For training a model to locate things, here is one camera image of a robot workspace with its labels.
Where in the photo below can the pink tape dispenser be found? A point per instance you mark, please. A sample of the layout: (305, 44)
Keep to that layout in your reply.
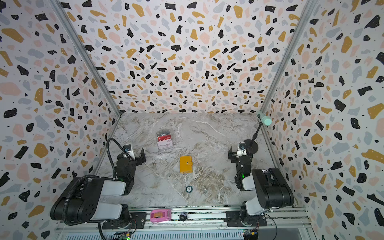
(160, 215)

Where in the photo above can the right circuit board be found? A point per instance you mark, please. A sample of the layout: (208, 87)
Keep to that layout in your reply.
(252, 234)

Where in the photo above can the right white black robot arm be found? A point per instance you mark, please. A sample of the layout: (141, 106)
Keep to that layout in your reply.
(272, 190)

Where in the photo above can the small black knob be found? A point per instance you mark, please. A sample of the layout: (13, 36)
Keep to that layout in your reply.
(183, 216)

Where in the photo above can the clear acrylic card box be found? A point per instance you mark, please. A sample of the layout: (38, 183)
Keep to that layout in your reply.
(164, 140)

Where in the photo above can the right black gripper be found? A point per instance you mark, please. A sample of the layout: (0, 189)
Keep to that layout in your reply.
(233, 154)

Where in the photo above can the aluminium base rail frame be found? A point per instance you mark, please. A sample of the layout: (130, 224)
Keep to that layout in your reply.
(203, 223)

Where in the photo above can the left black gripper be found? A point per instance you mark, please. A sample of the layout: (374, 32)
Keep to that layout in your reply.
(137, 158)

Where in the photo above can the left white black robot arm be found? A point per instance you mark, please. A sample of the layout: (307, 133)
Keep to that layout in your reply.
(81, 203)

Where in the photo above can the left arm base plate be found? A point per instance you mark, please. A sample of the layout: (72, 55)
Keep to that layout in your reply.
(135, 220)

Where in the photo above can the black microphone stand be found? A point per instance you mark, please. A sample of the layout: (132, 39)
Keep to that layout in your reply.
(251, 145)

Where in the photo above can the green circuit board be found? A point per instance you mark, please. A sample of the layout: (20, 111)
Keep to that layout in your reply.
(125, 236)

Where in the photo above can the yellow leather card holder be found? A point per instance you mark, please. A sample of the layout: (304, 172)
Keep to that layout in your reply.
(186, 164)

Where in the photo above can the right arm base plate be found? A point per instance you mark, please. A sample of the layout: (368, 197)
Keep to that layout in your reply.
(242, 219)

